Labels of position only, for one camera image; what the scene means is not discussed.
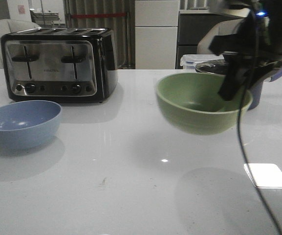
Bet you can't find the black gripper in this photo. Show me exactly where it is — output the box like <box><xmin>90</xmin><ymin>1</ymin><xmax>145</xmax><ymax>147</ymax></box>
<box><xmin>209</xmin><ymin>14</ymin><xmax>282</xmax><ymax>101</ymax></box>

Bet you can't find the green bowl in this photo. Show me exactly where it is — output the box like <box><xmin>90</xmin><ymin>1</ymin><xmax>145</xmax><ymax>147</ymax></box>
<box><xmin>156</xmin><ymin>72</ymin><xmax>253</xmax><ymax>135</ymax></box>

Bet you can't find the blue bowl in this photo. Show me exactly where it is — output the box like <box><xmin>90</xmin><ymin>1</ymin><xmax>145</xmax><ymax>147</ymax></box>
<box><xmin>0</xmin><ymin>100</ymin><xmax>62</xmax><ymax>149</ymax></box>

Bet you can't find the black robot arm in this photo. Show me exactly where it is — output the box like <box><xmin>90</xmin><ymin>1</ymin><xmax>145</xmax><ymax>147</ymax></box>
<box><xmin>209</xmin><ymin>0</ymin><xmax>282</xmax><ymax>100</ymax></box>

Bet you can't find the glass pot lid blue knob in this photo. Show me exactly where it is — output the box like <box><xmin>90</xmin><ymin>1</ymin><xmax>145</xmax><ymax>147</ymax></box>
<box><xmin>195</xmin><ymin>59</ymin><xmax>229</xmax><ymax>75</ymax></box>

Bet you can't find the dark blue saucepan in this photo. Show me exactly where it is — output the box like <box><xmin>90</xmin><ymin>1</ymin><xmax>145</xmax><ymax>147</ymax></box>
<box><xmin>249</xmin><ymin>66</ymin><xmax>282</xmax><ymax>110</ymax></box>

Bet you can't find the beige chair right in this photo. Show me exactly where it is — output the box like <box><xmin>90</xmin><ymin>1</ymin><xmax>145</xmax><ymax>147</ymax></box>
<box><xmin>196</xmin><ymin>19</ymin><xmax>242</xmax><ymax>54</ymax></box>

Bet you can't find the clear plastic food container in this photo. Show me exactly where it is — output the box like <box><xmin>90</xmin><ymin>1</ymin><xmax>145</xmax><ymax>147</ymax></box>
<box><xmin>180</xmin><ymin>54</ymin><xmax>224</xmax><ymax>70</ymax></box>

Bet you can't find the dark counter cabinet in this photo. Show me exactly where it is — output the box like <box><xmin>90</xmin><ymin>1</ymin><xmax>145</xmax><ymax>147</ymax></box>
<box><xmin>175</xmin><ymin>13</ymin><xmax>233</xmax><ymax>69</ymax></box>

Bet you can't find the white refrigerator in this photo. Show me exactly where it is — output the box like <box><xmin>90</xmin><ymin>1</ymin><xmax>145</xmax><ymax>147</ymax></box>
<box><xmin>135</xmin><ymin>0</ymin><xmax>180</xmax><ymax>70</ymax></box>

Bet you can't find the red barrier tape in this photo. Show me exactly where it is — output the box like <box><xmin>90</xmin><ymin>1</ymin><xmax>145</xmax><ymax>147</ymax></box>
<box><xmin>70</xmin><ymin>12</ymin><xmax>127</xmax><ymax>19</ymax></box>

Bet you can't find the black and steel toaster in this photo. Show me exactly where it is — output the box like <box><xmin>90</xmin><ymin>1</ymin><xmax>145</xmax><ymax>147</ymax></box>
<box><xmin>0</xmin><ymin>28</ymin><xmax>118</xmax><ymax>103</ymax></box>

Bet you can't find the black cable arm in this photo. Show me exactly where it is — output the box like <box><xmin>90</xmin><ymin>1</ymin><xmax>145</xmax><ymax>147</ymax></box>
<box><xmin>236</xmin><ymin>9</ymin><xmax>282</xmax><ymax>235</ymax></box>

